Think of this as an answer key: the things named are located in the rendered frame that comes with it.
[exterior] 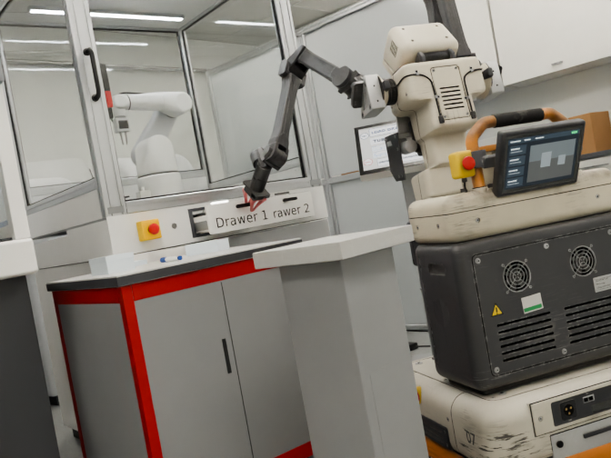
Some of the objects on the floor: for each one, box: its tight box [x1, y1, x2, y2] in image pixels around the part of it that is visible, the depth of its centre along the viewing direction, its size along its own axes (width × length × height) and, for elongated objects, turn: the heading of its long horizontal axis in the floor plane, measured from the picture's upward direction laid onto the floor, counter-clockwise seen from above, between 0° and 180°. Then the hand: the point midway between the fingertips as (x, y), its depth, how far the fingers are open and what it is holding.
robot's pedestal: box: [253, 224, 429, 458], centre depth 160 cm, size 30×30×76 cm
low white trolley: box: [46, 238, 314, 458], centre depth 211 cm, size 58×62×76 cm
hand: (250, 206), depth 250 cm, fingers open, 3 cm apart
